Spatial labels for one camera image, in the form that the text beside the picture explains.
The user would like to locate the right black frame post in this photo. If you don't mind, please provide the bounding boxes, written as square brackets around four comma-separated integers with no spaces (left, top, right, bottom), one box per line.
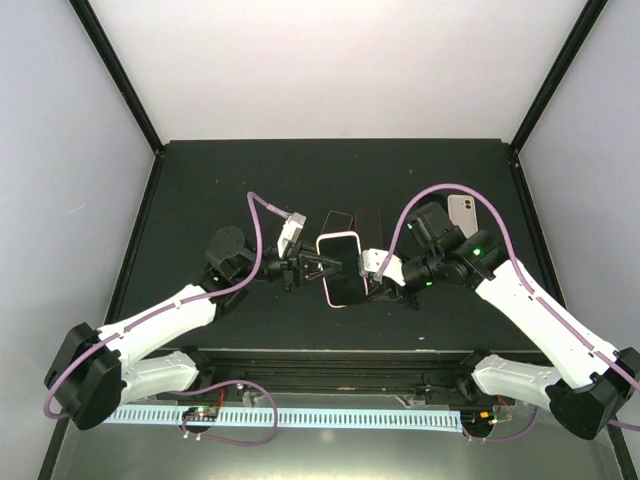
[510,0,608,154]

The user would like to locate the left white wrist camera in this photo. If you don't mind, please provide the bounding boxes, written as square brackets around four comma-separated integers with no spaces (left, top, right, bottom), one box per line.
[276,212,306,259]

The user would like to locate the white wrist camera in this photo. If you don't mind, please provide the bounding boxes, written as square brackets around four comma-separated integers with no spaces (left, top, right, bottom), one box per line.
[276,212,306,259]
[359,249,406,287]

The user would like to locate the black frame post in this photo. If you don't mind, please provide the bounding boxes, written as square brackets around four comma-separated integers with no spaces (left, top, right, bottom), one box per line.
[69,0,164,156]
[510,0,608,154]

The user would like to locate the phone with red edge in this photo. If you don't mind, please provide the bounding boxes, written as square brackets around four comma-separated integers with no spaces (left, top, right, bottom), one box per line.
[354,208,384,250]

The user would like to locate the white slotted cable duct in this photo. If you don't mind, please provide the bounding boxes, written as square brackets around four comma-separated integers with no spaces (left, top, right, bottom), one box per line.
[105,405,463,433]

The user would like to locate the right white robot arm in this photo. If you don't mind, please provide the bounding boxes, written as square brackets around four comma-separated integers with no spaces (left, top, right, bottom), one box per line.
[359,203,639,440]

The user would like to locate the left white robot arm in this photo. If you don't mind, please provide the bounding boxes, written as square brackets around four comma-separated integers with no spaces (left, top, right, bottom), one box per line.
[44,220,346,430]

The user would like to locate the left controller board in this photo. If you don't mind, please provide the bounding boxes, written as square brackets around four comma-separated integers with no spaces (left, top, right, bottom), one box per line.
[182,406,219,426]

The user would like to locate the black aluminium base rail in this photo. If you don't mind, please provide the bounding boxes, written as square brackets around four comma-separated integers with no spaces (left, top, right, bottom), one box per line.
[201,349,515,410]

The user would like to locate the right controller board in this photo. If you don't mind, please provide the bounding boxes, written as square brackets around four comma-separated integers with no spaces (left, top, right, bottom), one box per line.
[460,410,503,427]

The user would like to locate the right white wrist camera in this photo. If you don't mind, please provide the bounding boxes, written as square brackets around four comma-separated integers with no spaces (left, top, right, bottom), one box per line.
[359,249,406,287]

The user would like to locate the left black frame post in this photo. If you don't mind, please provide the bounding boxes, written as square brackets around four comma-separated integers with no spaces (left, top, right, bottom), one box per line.
[69,0,164,156]

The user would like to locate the black phone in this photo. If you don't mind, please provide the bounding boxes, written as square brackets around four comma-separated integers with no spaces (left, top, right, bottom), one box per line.
[321,210,353,235]

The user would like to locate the controller board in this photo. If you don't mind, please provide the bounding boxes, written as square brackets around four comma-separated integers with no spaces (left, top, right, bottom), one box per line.
[182,406,219,426]
[460,410,503,427]

